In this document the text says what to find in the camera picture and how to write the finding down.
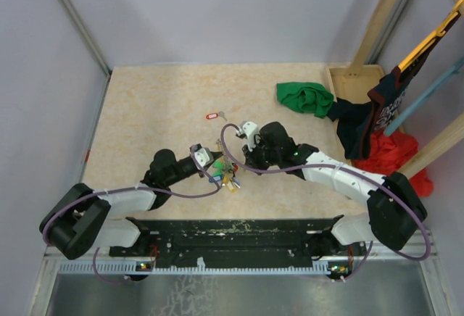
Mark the red cloth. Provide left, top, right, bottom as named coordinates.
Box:
left=352, top=130, right=418, bottom=175

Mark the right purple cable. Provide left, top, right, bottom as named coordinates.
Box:
left=220, top=122, right=433, bottom=283

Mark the yellow hanger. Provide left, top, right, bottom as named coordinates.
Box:
left=398, top=0, right=463, bottom=72

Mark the green cloth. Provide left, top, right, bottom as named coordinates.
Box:
left=276, top=82, right=334, bottom=118

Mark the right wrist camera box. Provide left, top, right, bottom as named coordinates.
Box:
left=236, top=121, right=259, bottom=151

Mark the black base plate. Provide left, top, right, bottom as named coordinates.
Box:
left=109, top=218, right=367, bottom=269

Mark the light blue hanger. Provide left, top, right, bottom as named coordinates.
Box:
left=384, top=57, right=463, bottom=136

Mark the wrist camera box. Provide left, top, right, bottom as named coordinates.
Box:
left=236, top=121, right=259, bottom=151
left=190, top=144, right=214, bottom=169

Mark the large keyring with tagged keys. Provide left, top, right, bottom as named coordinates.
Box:
left=212, top=139, right=241, bottom=193

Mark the dark navy shirt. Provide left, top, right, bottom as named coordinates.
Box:
left=327, top=42, right=436, bottom=161

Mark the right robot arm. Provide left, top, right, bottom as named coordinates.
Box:
left=236, top=122, right=428, bottom=255

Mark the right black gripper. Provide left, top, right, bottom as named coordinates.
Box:
left=243, top=136, right=282, bottom=176

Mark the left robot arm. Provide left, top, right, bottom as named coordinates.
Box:
left=39, top=144, right=223, bottom=260

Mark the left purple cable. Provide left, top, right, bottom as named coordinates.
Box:
left=42, top=145, right=223, bottom=286

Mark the key with red tag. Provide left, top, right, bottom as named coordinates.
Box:
left=205, top=111, right=228, bottom=121

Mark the aluminium rail frame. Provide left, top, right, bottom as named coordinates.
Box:
left=28, top=218, right=453, bottom=315

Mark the wooden rack frame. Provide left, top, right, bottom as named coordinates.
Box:
left=325, top=0, right=463, bottom=178

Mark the purple cable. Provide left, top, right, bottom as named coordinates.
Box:
left=42, top=145, right=223, bottom=286
left=220, top=122, right=433, bottom=283

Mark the grey corner wall post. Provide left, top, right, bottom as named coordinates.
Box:
left=57, top=0, right=112, bottom=78

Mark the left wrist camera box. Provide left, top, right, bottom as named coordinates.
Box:
left=190, top=144, right=214, bottom=169

